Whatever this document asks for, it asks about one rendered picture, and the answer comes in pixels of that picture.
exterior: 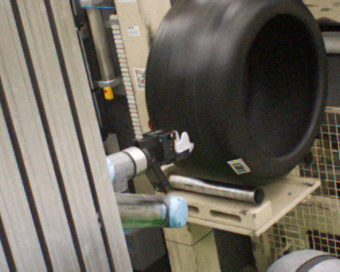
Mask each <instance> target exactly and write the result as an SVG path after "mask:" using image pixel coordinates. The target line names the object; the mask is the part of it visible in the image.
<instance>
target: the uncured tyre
mask: <svg viewBox="0 0 340 272"><path fill-rule="evenodd" d="M327 95H328V59H327V56H326V51H325V44H324V39H323V37H322V35H321V31H320V28H319V26H318V23H317V22H316V20H315V18H314V16H313V15H312V12H311V11H310V10H309V9H308V8H307V7H306V6H305V4H304V3H303V1H302V0H177V1H176V2H175V3H174V4H173V6H172V7H170V9H169V10H168V12H167V13H166V15H165V16H164V18H163V19H162V21H161V23H160V25H159V26H158V29H157V31H156V34H155V38H154V39H153V41H152V44H151V48H150V51H149V53H148V58H147V66H146V70H145V100H146V104H147V113H148V117H149V119H150V122H151V127H152V130H154V129H157V130H164V132H165V133H167V134H169V133H171V132H173V131H174V130H175V131H176V132H177V133H178V135H179V137H180V140H181V135H182V133H183V132H186V133H187V135H188V137H189V142H191V143H193V150H192V151H191V152H190V153H189V155H188V156H187V157H185V159H182V160H180V161H177V162H175V163H174V164H175V165H176V166H177V167H178V168H179V169H181V170H183V171H185V172H187V173H188V174H189V175H192V176H195V177H197V178H200V179H207V180H210V181H219V182H226V183H230V184H234V185H243V186H263V185H271V184H273V183H274V182H277V181H280V180H281V179H283V178H284V177H285V176H286V175H287V174H289V173H290V172H291V171H292V170H293V169H294V168H295V167H296V166H297V165H298V164H299V163H300V162H301V161H302V160H303V159H304V157H305V156H306V155H307V154H308V152H309V150H311V147H312V145H313V143H314V141H315V140H316V138H317V135H318V132H319V130H320V126H321V123H322V119H323V116H324V112H325V107H326V105H325V104H326V100H327ZM237 159H241V160H242V161H243V163H244V164H245V165H246V166H247V168H248V169H249V171H250V172H244V173H241V174H239V175H237V174H236V172H235V171H234V169H232V167H231V166H230V165H229V164H228V163H227V162H229V161H234V160H237Z"/></svg>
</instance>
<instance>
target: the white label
mask: <svg viewBox="0 0 340 272"><path fill-rule="evenodd" d="M227 163H228V164H229V165H230V166H231V167H232V169H234V171H235V172H236V174H237V175H239V174H241V173H244V172H250V171H249V169H248V168H247V166H246V165H245V164H244V163H243V161H242V160H241V159H237V160H234V161H229V162H227Z"/></svg>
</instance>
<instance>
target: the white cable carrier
mask: <svg viewBox="0 0 340 272"><path fill-rule="evenodd" d="M110 19H117V14H116V15H110ZM111 24H113V25H112V29H114V30H113V34H115V35H114V39H116V40H115V43H116V48H120V49H117V53H118V55H117V56H118V57H119V58H120V59H119V61H120V62H121V63H120V66H124V67H122V68H121V71H125V72H123V73H121V74H122V76H124V77H123V80H125V82H124V84H125V85H126V86H125V89H126V90H127V91H126V94H129V95H128V96H127V99H129V100H128V103H129V104H130V108H131V109H130V112H131V116H132V121H133V125H135V126H134V130H135V134H136V135H135V137H136V138H137V139H139V140H140V139H141V138H142V129H141V123H140V120H139V117H138V110H137V105H136V101H135V95H134V91H133V86H132V83H131V77H130V70H129V67H128V64H127V59H126V55H125V48H124V45H123V40H122V38H121V29H120V24H119V23H111Z"/></svg>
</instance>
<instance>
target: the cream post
mask: <svg viewBox="0 0 340 272"><path fill-rule="evenodd" d="M114 3H115V6H116V12H117V18H118V21H119V24H120V29H121V38H122V40H123V45H124V48H125V55H126V59H127V64H128V67H129V70H130V77H131V83H132V86H133V90H134V95H135V101H136V105H137V110H138V117H139V120H140V123H141V129H142V133H143V134H144V133H146V132H149V131H151V130H152V129H151V127H150V126H149V123H150V119H149V117H148V113H147V104H146V100H145V90H137V84H136V82H135V76H134V71H133V68H139V69H146V66H147V58H148V53H149V51H150V48H151V44H152V41H153V39H154V38H155V34H156V31H157V29H158V26H159V25H160V23H161V21H162V19H163V18H164V16H165V15H166V13H167V12H168V10H169V9H170V7H172V6H171V3H170V0H136V2H119V1H118V0H114ZM127 27H138V28H139V34H140V36H129V33H128V30H127ZM163 230H164V238H165V240H166V246H167V249H168V256H169V259H170V265H171V267H172V272H221V271H220V264H219V259H218V253H217V250H216V243H215V235H214V232H213V228H212V227H207V226H205V225H200V224H197V223H190V222H187V221H186V222H185V225H184V226H183V227H180V228H166V227H163Z"/></svg>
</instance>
